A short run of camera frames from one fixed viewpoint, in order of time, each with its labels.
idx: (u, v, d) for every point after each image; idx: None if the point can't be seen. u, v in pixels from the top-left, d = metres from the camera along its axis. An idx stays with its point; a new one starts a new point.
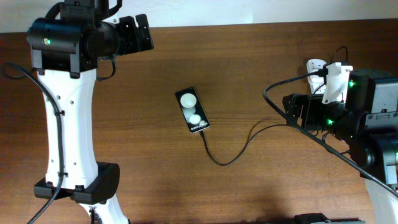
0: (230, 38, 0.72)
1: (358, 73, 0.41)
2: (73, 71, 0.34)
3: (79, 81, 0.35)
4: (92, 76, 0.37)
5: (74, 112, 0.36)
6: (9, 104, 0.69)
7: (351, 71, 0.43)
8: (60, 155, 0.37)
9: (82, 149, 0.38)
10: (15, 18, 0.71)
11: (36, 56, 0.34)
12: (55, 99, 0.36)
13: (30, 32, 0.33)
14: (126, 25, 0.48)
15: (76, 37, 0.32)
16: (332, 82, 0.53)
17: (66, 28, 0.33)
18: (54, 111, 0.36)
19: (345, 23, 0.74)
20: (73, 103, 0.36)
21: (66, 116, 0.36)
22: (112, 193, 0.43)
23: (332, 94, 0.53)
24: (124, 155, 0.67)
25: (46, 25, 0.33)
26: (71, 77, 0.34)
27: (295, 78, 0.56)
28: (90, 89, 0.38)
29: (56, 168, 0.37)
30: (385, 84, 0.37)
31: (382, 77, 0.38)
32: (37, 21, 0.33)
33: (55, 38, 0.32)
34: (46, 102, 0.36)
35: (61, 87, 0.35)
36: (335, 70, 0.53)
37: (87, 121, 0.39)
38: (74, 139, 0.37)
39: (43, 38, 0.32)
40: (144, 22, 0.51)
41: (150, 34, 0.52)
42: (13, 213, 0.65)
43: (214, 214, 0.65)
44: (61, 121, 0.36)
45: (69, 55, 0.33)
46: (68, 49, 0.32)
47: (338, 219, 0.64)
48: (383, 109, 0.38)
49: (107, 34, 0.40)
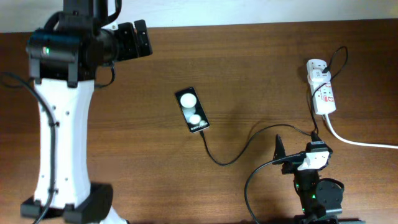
0: (230, 38, 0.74)
1: (323, 190, 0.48)
2: (72, 79, 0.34)
3: (76, 91, 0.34)
4: (89, 89, 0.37)
5: (70, 122, 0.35)
6: (13, 104, 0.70)
7: (318, 184, 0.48)
8: (51, 169, 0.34)
9: (76, 164, 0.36)
10: (18, 21, 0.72)
11: (34, 66, 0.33)
12: (51, 110, 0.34)
13: (30, 42, 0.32)
14: (125, 31, 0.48)
15: (76, 46, 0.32)
16: (304, 164, 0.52)
17: (66, 38, 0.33)
18: (48, 122, 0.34)
19: (342, 23, 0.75)
20: (69, 114, 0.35)
21: (60, 127, 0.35)
22: (103, 217, 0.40)
23: (305, 167, 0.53)
24: (122, 154, 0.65)
25: (46, 35, 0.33)
26: (68, 86, 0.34)
27: (292, 158, 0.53)
28: (87, 102, 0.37)
29: (46, 184, 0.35)
30: (331, 210, 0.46)
31: (333, 201, 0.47)
32: (37, 31, 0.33)
33: (54, 47, 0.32)
34: (41, 112, 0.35)
35: (57, 97, 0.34)
36: (305, 158, 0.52)
37: (83, 134, 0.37)
38: (68, 151, 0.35)
39: (43, 47, 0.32)
40: (143, 28, 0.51)
41: (148, 39, 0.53)
42: (5, 215, 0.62)
43: (214, 215, 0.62)
44: (55, 132, 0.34)
45: (68, 64, 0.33)
46: (67, 58, 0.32)
47: (344, 219, 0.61)
48: (329, 217, 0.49)
49: (107, 42, 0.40)
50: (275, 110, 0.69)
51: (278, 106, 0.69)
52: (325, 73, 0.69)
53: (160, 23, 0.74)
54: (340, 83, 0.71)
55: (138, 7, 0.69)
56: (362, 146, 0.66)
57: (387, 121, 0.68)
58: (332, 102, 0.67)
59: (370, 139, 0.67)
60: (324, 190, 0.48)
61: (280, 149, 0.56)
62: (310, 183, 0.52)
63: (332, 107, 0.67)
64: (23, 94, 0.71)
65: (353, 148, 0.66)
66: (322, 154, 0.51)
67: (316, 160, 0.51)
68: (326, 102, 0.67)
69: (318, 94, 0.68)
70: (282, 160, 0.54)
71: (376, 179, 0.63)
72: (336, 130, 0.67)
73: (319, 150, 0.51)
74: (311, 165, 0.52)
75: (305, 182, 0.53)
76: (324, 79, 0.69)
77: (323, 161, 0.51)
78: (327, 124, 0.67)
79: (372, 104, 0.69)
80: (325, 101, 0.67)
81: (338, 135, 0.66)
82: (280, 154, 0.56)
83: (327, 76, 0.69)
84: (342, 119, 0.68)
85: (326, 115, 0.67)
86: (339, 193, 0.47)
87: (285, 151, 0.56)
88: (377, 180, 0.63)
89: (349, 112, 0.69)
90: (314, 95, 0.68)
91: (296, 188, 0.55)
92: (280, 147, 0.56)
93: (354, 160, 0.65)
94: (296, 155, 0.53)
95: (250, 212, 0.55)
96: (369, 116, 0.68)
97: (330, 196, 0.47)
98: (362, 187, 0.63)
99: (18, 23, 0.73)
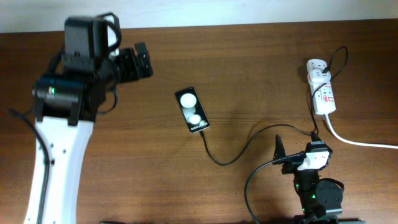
0: (231, 38, 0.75)
1: (322, 190, 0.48)
2: (73, 121, 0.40)
3: (74, 130, 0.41)
4: (87, 129, 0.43)
5: (64, 160, 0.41)
6: (13, 104, 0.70)
7: (318, 184, 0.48)
8: (42, 203, 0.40)
9: (65, 200, 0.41)
10: (21, 20, 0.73)
11: (38, 105, 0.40)
12: (48, 148, 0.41)
13: (37, 86, 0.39)
14: (125, 56, 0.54)
15: (78, 91, 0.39)
16: (304, 164, 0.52)
17: (68, 83, 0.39)
18: (45, 159, 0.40)
19: (341, 24, 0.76)
20: (65, 153, 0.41)
21: (55, 164, 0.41)
22: None
23: (304, 167, 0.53)
24: (122, 154, 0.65)
25: (51, 80, 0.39)
26: (68, 125, 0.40)
27: (291, 158, 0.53)
28: (84, 140, 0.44)
29: (36, 217, 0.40)
30: (331, 210, 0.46)
31: (333, 201, 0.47)
32: (45, 76, 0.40)
33: (58, 91, 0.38)
34: (40, 149, 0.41)
35: (56, 136, 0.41)
36: (305, 158, 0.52)
37: (76, 172, 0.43)
38: (60, 186, 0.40)
39: (49, 90, 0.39)
40: (143, 50, 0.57)
41: (148, 61, 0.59)
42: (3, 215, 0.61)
43: (214, 215, 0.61)
44: (50, 168, 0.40)
45: (70, 104, 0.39)
46: (69, 100, 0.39)
47: (345, 219, 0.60)
48: (329, 217, 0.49)
49: (106, 74, 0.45)
50: (275, 110, 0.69)
51: (278, 106, 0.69)
52: (325, 73, 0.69)
53: (160, 23, 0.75)
54: (339, 83, 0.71)
55: (139, 7, 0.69)
56: (362, 146, 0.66)
57: (387, 121, 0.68)
58: (332, 102, 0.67)
59: (370, 139, 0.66)
60: (323, 190, 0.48)
61: (280, 148, 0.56)
62: (310, 183, 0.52)
63: (333, 107, 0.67)
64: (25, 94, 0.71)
65: (353, 148, 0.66)
66: (322, 154, 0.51)
67: (316, 160, 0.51)
68: (326, 102, 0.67)
69: (318, 94, 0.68)
70: (281, 160, 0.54)
71: (376, 179, 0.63)
72: (336, 130, 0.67)
73: (319, 150, 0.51)
74: (311, 165, 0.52)
75: (305, 182, 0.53)
76: (324, 79, 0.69)
77: (323, 161, 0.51)
78: (327, 124, 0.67)
79: (372, 104, 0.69)
80: (324, 101, 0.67)
81: (337, 135, 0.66)
82: (280, 154, 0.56)
83: (327, 76, 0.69)
84: (342, 119, 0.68)
85: (326, 115, 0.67)
86: (339, 193, 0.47)
87: (284, 151, 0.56)
88: (377, 180, 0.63)
89: (349, 112, 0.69)
90: (314, 95, 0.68)
91: (296, 188, 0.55)
92: (280, 147, 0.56)
93: (354, 160, 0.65)
94: (296, 155, 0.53)
95: (249, 211, 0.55)
96: (369, 116, 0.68)
97: (330, 197, 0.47)
98: (362, 187, 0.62)
99: (21, 22, 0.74)
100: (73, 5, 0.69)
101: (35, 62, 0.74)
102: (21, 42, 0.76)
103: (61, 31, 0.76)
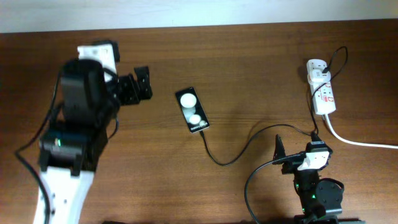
0: (231, 38, 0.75)
1: (322, 190, 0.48)
2: (74, 172, 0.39)
3: (78, 180, 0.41)
4: (89, 179, 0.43)
5: (64, 211, 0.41)
6: (12, 103, 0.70)
7: (318, 184, 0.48)
8: None
9: None
10: (21, 20, 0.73)
11: (43, 156, 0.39)
12: (50, 198, 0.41)
13: (44, 137, 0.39)
14: (124, 83, 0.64)
15: (83, 144, 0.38)
16: (304, 164, 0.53)
17: (75, 135, 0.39)
18: (46, 210, 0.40)
19: (341, 23, 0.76)
20: (66, 203, 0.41)
21: (55, 214, 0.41)
22: None
23: (304, 167, 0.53)
24: (122, 154, 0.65)
25: (58, 132, 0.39)
26: (71, 175, 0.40)
27: (292, 158, 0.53)
28: (85, 190, 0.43)
29: None
30: (331, 210, 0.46)
31: (333, 201, 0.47)
32: (51, 127, 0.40)
33: (64, 143, 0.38)
34: (41, 199, 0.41)
35: (58, 186, 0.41)
36: (305, 158, 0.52)
37: (75, 218, 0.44)
38: None
39: (55, 142, 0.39)
40: (143, 74, 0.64)
41: (148, 86, 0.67)
42: None
43: (214, 215, 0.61)
44: (50, 218, 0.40)
45: (74, 158, 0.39)
46: (74, 152, 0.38)
47: (346, 219, 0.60)
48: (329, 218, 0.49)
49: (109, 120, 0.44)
50: (275, 110, 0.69)
51: (278, 106, 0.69)
52: (325, 73, 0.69)
53: (160, 23, 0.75)
54: (339, 83, 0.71)
55: (139, 7, 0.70)
56: (362, 146, 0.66)
57: (386, 121, 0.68)
58: (332, 102, 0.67)
59: (370, 139, 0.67)
60: (323, 190, 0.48)
61: (280, 148, 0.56)
62: (310, 183, 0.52)
63: (333, 107, 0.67)
64: (23, 93, 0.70)
65: (353, 148, 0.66)
66: (322, 154, 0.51)
67: (315, 160, 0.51)
68: (326, 102, 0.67)
69: (319, 94, 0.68)
70: (281, 160, 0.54)
71: (376, 179, 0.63)
72: (336, 130, 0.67)
73: (319, 150, 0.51)
74: (310, 165, 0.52)
75: (305, 182, 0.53)
76: (324, 79, 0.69)
77: (322, 161, 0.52)
78: (327, 124, 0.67)
79: (372, 104, 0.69)
80: (325, 101, 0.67)
81: (337, 135, 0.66)
82: (280, 154, 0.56)
83: (327, 76, 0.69)
84: (342, 119, 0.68)
85: (326, 115, 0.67)
86: (339, 193, 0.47)
87: (284, 150, 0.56)
88: (377, 180, 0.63)
89: (349, 112, 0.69)
90: (314, 95, 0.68)
91: (296, 187, 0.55)
92: (280, 147, 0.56)
93: (354, 160, 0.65)
94: (296, 155, 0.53)
95: (249, 209, 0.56)
96: (369, 116, 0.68)
97: (329, 197, 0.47)
98: (362, 187, 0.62)
99: (22, 22, 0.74)
100: (73, 5, 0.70)
101: (35, 61, 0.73)
102: (20, 42, 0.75)
103: (61, 30, 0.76)
